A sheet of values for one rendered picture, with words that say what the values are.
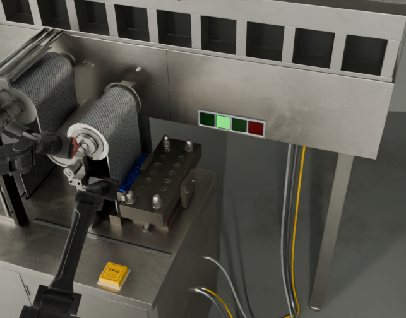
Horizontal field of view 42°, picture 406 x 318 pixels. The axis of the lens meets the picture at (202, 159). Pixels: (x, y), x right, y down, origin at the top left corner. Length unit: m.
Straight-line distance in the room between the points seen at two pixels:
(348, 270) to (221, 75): 1.56
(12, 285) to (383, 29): 1.53
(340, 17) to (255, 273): 1.67
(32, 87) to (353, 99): 1.03
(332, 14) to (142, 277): 1.01
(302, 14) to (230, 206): 1.83
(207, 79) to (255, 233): 1.46
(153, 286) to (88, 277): 0.22
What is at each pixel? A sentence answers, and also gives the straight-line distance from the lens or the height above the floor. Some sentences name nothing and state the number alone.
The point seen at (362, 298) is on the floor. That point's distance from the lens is 2.92.
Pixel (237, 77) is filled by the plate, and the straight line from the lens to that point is 1.79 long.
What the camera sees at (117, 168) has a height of 1.11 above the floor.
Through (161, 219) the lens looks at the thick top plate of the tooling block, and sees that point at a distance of 1.80.
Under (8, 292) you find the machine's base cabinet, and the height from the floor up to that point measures 0.66.
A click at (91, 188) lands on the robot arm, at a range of 1.68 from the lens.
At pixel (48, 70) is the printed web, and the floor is 1.40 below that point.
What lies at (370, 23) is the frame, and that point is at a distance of 1.63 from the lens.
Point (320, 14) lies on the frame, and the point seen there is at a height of 1.63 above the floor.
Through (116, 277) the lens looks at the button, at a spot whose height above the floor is 0.92.
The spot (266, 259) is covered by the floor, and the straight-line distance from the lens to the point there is 2.99.
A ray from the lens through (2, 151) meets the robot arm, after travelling 1.48.
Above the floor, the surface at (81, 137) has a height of 1.28.
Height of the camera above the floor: 2.30
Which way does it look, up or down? 40 degrees down
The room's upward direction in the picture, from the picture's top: 1 degrees counter-clockwise
